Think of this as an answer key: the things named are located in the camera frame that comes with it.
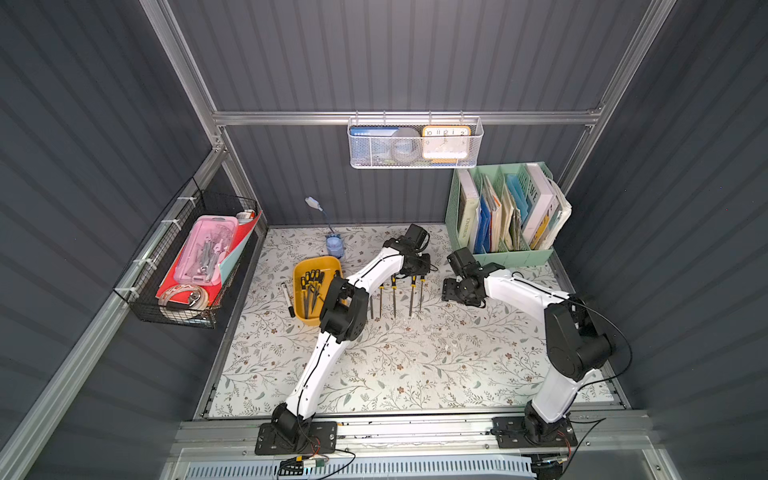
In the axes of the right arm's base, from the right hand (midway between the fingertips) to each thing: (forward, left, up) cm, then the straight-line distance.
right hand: (460, 293), depth 94 cm
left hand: (+11, +10, -1) cm, 15 cm away
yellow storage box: (+14, +45, -4) cm, 47 cm away
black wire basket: (-19, +67, +24) cm, 73 cm away
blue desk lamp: (+19, +43, +3) cm, 47 cm away
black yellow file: (+5, +21, -5) cm, 22 cm away
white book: (+23, -27, +17) cm, 39 cm away
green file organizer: (+20, -14, +16) cm, 29 cm away
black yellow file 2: (+7, +11, -4) cm, 14 cm away
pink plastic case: (-4, +67, +27) cm, 72 cm away
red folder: (-15, +63, +23) cm, 69 cm away
